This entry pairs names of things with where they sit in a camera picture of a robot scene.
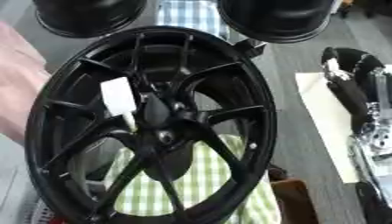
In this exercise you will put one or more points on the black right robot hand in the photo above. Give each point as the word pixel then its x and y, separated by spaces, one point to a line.
pixel 354 96

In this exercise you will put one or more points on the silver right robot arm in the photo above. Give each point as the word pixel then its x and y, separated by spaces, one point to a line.
pixel 380 140

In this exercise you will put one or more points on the black round wheel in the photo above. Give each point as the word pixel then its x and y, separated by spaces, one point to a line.
pixel 275 20
pixel 86 14

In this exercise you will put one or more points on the white pin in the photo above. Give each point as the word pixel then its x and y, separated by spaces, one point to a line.
pixel 118 96

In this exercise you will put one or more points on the black spoked wheel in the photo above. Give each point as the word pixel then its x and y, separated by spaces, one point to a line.
pixel 76 116

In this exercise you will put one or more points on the white flat sheet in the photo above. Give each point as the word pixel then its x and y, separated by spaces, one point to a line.
pixel 319 110

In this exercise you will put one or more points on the brown wooden stand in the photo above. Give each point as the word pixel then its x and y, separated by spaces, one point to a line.
pixel 296 201

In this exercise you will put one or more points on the pink fabric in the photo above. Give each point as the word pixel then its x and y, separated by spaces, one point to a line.
pixel 18 87

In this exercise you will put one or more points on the small black bracket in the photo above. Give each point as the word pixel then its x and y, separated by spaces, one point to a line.
pixel 251 46

